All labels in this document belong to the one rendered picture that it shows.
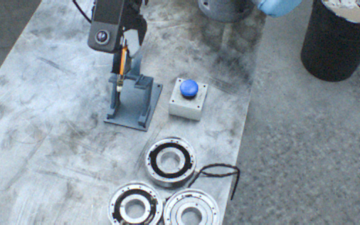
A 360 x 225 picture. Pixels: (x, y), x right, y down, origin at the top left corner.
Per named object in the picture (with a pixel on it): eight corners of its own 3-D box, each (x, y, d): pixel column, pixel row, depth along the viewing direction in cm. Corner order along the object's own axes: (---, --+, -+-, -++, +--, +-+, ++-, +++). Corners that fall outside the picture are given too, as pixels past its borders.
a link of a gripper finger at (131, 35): (154, 40, 84) (146, 5, 76) (145, 64, 81) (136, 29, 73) (139, 39, 85) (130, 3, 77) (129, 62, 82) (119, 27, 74)
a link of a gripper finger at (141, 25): (151, 41, 77) (143, 4, 70) (149, 48, 77) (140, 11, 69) (126, 38, 79) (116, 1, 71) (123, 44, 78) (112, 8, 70)
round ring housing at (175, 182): (137, 181, 89) (136, 172, 85) (155, 138, 94) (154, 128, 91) (186, 196, 87) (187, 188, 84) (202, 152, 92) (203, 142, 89)
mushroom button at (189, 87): (195, 107, 95) (196, 95, 91) (177, 104, 96) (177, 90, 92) (199, 93, 97) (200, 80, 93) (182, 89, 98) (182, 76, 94)
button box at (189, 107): (200, 121, 96) (201, 109, 92) (168, 114, 97) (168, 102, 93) (208, 92, 101) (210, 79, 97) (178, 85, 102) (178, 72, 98)
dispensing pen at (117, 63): (106, 114, 84) (114, 29, 77) (113, 106, 88) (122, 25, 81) (117, 117, 84) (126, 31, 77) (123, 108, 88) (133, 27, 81)
